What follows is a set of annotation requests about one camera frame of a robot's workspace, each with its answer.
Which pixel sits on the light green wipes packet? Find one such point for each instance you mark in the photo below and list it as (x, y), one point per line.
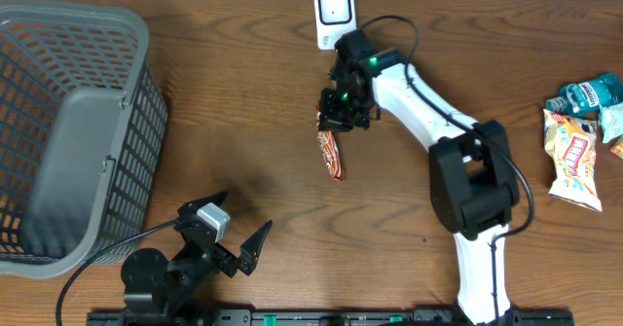
(610, 120)

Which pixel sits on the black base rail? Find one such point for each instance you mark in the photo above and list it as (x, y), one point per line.
(245, 317)

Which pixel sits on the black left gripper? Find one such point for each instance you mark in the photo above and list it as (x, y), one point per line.
(230, 266)

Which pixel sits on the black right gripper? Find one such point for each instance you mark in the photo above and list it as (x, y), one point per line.
(330, 120)

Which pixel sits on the white barcode scanner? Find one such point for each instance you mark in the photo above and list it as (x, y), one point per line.
(333, 19)

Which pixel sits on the yellow snack bag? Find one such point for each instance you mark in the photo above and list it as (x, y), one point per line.
(571, 144)

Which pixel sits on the grey plastic mesh basket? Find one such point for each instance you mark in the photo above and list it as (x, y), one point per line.
(83, 125)

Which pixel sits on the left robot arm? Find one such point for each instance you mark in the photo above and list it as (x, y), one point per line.
(161, 291)

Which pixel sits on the red brown snack bar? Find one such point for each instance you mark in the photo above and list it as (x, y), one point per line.
(330, 151)

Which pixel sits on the orange tissue pack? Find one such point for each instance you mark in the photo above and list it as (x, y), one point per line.
(617, 148)

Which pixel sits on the teal mouthwash bottle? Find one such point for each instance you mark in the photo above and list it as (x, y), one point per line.
(579, 99)

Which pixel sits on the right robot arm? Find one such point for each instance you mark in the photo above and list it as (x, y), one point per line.
(472, 189)

